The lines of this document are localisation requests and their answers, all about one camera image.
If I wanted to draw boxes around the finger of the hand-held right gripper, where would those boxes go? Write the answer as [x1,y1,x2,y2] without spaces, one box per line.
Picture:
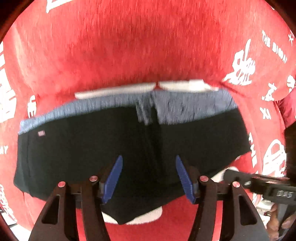
[224,169,254,186]

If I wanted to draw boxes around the black pants with blue stripes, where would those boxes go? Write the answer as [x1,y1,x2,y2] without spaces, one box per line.
[13,89,252,225]

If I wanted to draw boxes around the red printed blanket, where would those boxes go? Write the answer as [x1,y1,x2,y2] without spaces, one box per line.
[0,0,296,241]

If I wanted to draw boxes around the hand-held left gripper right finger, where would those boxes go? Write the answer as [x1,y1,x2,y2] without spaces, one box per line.
[175,155,270,241]

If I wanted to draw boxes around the dark red garment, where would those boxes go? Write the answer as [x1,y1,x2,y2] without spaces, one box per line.
[276,89,296,128]

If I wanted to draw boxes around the person's right hand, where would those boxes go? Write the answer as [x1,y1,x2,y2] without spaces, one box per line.
[267,204,296,237]

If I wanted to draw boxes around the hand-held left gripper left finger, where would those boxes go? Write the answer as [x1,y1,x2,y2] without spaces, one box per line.
[29,155,123,241]

